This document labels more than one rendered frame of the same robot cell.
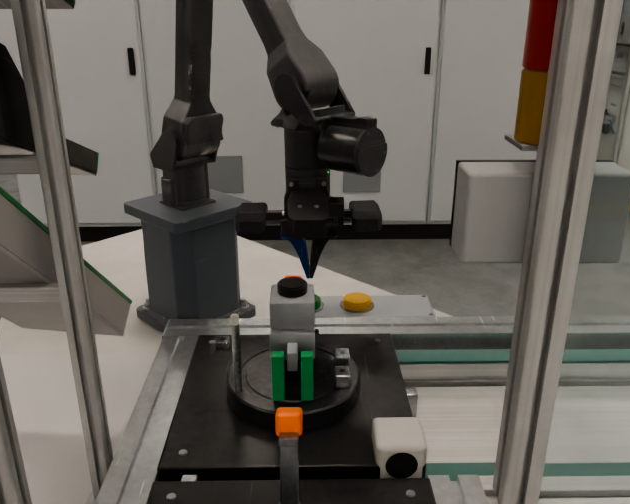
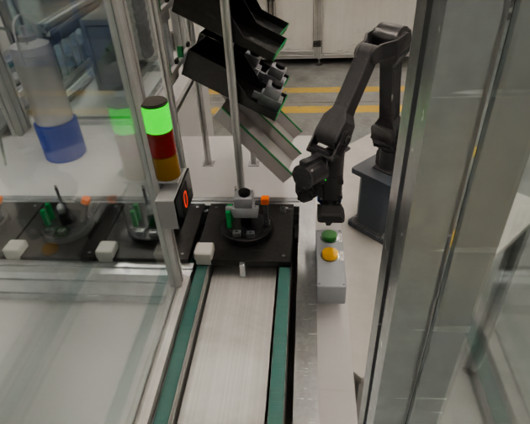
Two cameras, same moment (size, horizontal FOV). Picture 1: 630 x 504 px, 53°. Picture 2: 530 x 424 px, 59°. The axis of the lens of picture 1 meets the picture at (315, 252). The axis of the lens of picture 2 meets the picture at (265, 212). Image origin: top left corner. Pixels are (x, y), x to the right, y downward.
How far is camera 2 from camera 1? 1.25 m
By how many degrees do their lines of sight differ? 83
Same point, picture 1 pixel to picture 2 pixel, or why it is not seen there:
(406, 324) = (308, 272)
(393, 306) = (329, 269)
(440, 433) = (239, 288)
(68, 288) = (236, 145)
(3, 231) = (221, 119)
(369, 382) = (248, 250)
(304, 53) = (331, 118)
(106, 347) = (345, 200)
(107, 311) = (273, 168)
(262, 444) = (215, 223)
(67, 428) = not seen: hidden behind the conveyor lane
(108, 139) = not seen: outside the picture
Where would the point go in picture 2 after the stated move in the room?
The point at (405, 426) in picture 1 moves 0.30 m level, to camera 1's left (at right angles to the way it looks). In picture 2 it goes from (205, 249) to (225, 182)
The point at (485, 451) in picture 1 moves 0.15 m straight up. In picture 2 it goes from (224, 299) to (217, 252)
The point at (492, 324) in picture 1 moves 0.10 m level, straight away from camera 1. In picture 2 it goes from (308, 309) to (352, 322)
